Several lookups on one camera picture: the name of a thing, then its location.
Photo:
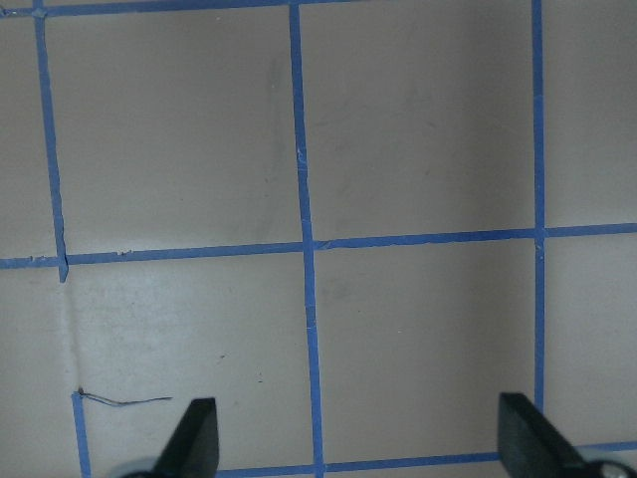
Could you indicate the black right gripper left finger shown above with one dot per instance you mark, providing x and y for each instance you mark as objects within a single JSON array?
[{"x": 193, "y": 448}]

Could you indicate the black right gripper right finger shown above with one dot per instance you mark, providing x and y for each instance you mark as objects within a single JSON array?
[{"x": 530, "y": 446}]

